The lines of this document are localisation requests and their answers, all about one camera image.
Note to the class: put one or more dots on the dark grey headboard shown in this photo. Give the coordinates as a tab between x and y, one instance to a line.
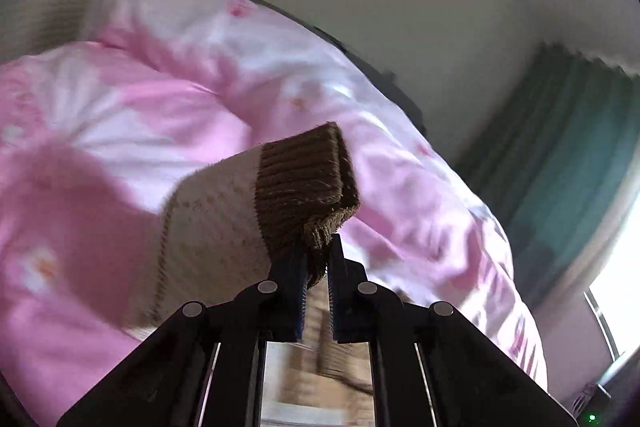
372	69

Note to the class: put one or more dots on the window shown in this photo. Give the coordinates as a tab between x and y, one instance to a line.
620	297

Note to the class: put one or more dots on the green curtain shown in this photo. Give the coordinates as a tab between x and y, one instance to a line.
550	147

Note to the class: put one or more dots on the dark device with green light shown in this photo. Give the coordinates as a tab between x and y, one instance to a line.
595	407

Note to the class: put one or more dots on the pink floral duvet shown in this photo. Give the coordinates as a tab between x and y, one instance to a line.
150	107

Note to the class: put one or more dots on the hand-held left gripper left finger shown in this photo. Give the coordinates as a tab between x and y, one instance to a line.
296	292

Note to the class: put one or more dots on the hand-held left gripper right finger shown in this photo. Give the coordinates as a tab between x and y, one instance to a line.
336	297

